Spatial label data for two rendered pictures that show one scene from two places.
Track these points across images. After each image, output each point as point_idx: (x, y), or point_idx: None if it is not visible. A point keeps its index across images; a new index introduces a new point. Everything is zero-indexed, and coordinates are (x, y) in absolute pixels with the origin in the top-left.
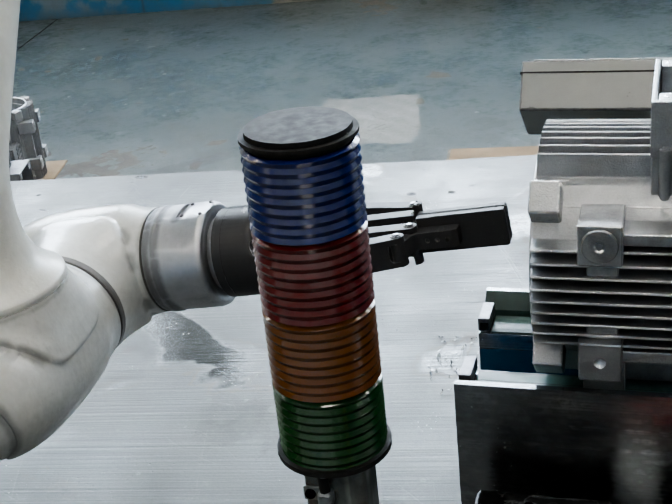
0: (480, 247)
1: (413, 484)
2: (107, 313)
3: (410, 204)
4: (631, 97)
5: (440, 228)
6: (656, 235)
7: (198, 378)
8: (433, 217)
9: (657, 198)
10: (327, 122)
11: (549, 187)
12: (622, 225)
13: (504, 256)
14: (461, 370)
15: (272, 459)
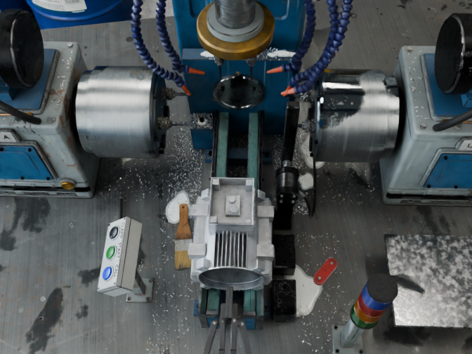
0: (61, 351)
1: (243, 349)
2: None
3: (215, 323)
4: (135, 248)
5: (234, 309)
6: (268, 237)
7: None
8: (232, 311)
9: (253, 235)
10: (380, 279)
11: (259, 263)
12: (272, 244)
13: (72, 338)
14: (252, 315)
15: None
